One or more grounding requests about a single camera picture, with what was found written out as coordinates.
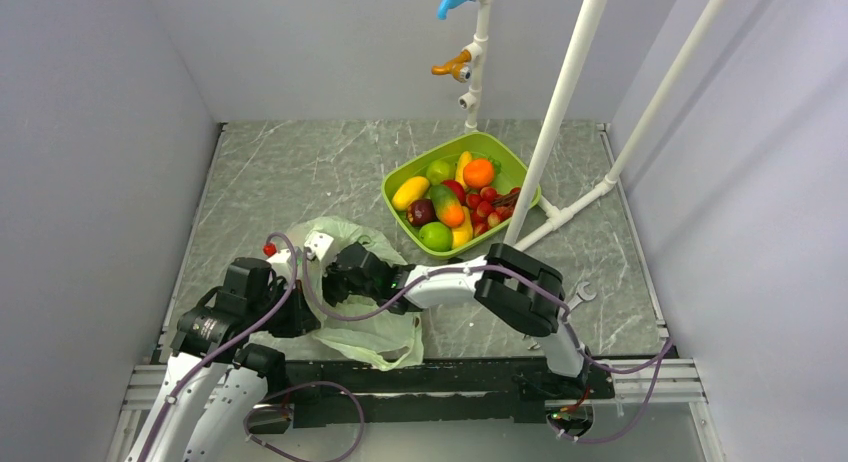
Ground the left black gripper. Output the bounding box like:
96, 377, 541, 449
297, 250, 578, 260
247, 278, 321, 337

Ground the light green plastic bag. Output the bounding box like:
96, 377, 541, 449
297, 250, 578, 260
285, 216, 424, 371

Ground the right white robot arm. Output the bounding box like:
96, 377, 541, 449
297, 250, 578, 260
321, 243, 590, 397

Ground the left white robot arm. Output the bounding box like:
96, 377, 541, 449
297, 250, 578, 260
126, 250, 316, 461

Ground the dark purple mangosteen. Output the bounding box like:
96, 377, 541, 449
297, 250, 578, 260
406, 198, 438, 227

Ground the yellow mango left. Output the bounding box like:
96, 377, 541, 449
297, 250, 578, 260
390, 176, 430, 211

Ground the yellow mango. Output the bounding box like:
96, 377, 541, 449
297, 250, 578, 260
390, 176, 430, 211
451, 207, 473, 250

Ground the yellow mango front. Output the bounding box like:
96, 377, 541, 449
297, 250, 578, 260
451, 207, 473, 250

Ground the green plastic basket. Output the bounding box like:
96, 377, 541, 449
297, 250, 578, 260
382, 132, 527, 259

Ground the green apple in basket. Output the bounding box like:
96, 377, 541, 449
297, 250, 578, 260
425, 160, 456, 186

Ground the red apple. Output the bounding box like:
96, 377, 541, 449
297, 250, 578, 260
442, 179, 466, 205

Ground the orange fruit in basket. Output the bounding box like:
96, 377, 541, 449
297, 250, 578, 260
462, 158, 497, 190

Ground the yellow banana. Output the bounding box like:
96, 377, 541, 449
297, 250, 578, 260
454, 151, 473, 189

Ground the white pipe with faucets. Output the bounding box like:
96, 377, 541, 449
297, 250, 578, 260
459, 0, 493, 133

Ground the silver wrench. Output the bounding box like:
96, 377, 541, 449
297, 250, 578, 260
558, 281, 597, 324

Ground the orange faucet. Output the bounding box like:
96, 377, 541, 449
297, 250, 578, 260
431, 50, 472, 83

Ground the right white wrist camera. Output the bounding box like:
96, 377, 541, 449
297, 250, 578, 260
304, 230, 338, 265

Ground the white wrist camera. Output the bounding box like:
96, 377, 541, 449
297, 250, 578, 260
262, 242, 304, 285
304, 230, 338, 265

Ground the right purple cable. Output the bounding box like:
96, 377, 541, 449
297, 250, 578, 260
301, 246, 674, 377

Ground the purple cable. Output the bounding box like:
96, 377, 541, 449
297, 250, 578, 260
132, 232, 301, 462
301, 246, 674, 377

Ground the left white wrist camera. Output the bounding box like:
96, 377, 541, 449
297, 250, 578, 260
262, 242, 304, 285

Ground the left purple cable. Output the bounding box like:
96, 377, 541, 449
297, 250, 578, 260
132, 232, 301, 462

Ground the white pvc pipe frame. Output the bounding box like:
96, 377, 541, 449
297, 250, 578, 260
504, 0, 727, 251

